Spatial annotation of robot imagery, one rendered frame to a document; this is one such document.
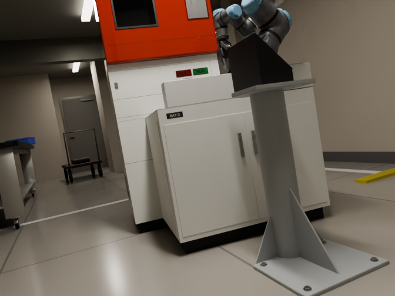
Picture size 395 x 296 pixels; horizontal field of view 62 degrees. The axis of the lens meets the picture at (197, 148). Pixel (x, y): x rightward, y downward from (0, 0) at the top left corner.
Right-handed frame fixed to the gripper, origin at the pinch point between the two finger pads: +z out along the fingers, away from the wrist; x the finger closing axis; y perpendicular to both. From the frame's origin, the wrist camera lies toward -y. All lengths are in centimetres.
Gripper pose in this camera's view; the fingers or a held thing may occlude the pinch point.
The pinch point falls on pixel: (229, 71)
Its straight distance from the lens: 196.1
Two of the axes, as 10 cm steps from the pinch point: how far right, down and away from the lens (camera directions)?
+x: -9.5, 1.8, -2.5
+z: 1.7, 9.8, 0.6
